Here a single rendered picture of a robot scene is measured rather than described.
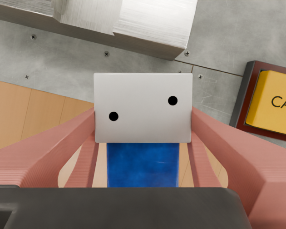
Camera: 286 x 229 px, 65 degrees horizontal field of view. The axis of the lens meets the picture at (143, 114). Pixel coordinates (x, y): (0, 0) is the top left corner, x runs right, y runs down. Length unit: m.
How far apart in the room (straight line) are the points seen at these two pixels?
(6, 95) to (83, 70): 0.10
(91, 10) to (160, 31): 0.07
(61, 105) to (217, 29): 0.21
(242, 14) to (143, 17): 0.15
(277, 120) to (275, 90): 0.03
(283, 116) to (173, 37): 0.15
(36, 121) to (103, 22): 0.15
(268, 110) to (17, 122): 0.29
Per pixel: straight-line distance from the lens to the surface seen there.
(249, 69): 0.28
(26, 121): 0.31
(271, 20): 0.32
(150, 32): 0.19
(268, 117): 0.27
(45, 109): 0.30
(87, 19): 0.22
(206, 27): 0.29
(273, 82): 0.27
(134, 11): 0.19
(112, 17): 0.22
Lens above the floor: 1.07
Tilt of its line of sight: 83 degrees down
